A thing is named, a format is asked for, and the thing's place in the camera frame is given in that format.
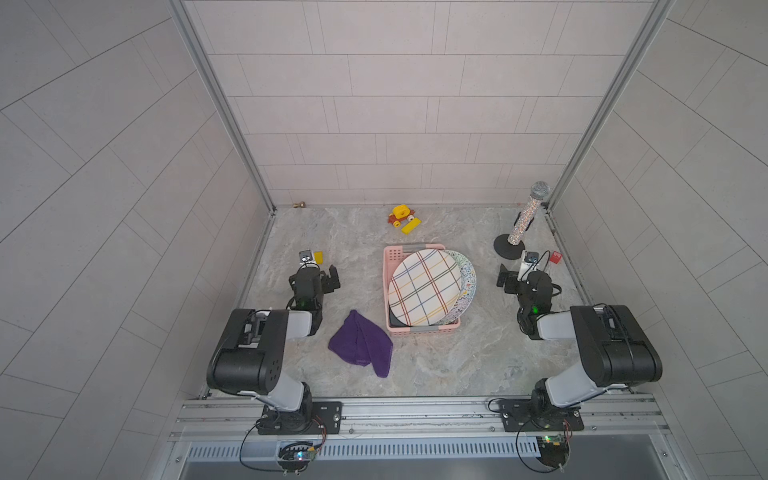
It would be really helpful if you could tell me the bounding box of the colourful squiggle pattern plate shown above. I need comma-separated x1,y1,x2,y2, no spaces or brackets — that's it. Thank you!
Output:
443,250,477,324

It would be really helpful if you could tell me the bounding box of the purple microfibre cloth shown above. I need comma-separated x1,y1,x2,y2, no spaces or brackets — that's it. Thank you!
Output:
328,310,394,378

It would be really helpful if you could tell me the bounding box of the white plaid striped plate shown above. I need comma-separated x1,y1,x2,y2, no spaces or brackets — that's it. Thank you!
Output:
388,249,462,327

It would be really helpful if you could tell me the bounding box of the dark teal square plate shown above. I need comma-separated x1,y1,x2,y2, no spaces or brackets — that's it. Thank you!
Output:
388,310,411,328

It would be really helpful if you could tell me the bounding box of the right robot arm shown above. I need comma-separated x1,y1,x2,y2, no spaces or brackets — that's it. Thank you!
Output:
487,266,663,432

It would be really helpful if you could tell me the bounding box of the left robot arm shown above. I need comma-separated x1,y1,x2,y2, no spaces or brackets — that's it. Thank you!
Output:
206,262,340,434

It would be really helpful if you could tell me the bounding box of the black round microphone stand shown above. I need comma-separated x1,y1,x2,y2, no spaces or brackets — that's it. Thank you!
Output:
493,212,527,260

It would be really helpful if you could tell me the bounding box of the pink perforated plastic basket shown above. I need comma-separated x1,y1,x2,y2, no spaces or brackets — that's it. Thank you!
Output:
382,243,461,336

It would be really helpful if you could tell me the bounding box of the glitter microphone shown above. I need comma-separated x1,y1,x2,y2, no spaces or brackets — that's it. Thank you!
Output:
507,181,550,247

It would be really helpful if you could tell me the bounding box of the yellow toy brick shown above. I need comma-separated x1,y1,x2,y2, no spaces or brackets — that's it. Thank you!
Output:
401,218,421,235

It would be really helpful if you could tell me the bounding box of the yellow red toy vehicle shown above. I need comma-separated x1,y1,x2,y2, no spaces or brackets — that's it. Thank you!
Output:
388,204,415,228

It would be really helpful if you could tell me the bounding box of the left green circuit board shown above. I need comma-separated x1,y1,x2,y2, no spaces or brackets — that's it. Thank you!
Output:
277,441,321,463

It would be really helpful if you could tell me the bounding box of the green circuit board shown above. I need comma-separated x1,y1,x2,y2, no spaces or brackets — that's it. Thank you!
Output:
537,435,570,471
277,441,321,463

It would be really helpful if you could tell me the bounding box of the right green circuit board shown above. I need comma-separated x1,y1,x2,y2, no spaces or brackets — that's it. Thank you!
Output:
537,435,570,471

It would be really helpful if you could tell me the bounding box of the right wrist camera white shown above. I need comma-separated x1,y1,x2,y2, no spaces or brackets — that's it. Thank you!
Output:
521,251,540,269

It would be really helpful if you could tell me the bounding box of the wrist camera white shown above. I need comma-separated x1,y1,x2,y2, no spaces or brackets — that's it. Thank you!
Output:
521,251,540,269
299,250,316,268

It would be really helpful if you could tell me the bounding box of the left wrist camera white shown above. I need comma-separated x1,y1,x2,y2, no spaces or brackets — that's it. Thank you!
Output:
299,250,316,268

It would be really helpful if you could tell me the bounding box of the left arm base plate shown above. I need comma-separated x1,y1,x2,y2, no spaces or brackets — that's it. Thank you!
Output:
256,401,343,435

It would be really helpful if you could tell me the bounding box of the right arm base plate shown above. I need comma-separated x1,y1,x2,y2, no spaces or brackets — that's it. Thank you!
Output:
498,399,585,433

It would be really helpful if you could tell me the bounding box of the aluminium mounting rail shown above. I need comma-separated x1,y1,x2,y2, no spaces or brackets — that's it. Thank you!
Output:
162,391,671,442

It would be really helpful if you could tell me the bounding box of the right aluminium corner post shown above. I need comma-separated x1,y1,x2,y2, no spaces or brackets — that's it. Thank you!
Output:
546,0,675,215

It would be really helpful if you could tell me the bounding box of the aluminium corner post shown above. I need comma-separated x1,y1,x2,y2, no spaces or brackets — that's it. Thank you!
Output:
546,0,675,215
169,0,277,217

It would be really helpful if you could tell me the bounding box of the left aluminium corner post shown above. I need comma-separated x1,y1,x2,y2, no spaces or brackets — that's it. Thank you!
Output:
169,0,277,217

